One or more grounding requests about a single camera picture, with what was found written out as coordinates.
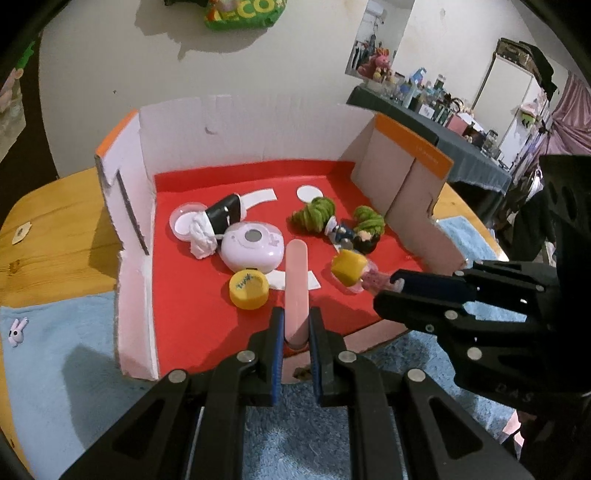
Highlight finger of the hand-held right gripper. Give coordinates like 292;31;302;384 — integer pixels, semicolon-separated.
374;291;563;403
392;260;560;306

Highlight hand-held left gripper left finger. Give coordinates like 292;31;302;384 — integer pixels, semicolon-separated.
60;307;286;480

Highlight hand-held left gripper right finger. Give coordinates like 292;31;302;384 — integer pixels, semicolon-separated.
309;307;534;480

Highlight pink plastic clip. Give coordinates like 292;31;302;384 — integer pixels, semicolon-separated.
284;239;311;349

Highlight yellow bottle cap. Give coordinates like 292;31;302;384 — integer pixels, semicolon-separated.
229;270;269;309

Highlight yellow-haired pink figurine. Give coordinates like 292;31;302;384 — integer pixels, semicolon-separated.
331;249;402;294

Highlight orange cardboard box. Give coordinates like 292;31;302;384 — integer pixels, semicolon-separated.
95;95;467;386

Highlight black-haired blue figurine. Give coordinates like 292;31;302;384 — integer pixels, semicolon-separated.
325;217;382;254

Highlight pink toy camera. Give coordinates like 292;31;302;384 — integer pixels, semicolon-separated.
221;220;284;273

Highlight black and white doll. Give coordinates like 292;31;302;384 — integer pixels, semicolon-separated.
189;194;245;260

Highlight desk with dark cloth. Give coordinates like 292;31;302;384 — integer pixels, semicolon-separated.
346;85;513;195

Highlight pink curtain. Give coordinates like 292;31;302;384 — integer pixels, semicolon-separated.
545;71;591;158

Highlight pink box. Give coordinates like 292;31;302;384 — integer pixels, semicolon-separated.
445;113;476;134

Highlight white cabinet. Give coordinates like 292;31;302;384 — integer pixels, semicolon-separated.
480;39;541;167

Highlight row of cosmetic bottles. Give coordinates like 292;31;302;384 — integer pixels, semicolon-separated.
379;67;504;158

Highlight black hanging clothes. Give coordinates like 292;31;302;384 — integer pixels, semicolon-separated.
522;41;555;93

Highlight light blue towel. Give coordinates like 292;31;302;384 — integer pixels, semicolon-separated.
0;215;522;480

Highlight pink dragon plush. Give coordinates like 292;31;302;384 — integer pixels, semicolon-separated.
358;46;393;79

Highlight white bunny charm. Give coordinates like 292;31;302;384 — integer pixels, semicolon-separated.
7;318;29;347

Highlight dark brown door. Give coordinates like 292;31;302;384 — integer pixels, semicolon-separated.
0;28;61;217

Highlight pink pig plush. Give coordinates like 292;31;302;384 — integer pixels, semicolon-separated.
0;78;17;112

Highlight green plush toy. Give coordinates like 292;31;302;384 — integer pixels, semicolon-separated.
11;41;35;79

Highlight wall mirror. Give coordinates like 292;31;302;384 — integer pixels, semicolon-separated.
344;0;416;79

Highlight green snack bag on wall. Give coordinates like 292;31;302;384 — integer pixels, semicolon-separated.
204;0;288;32

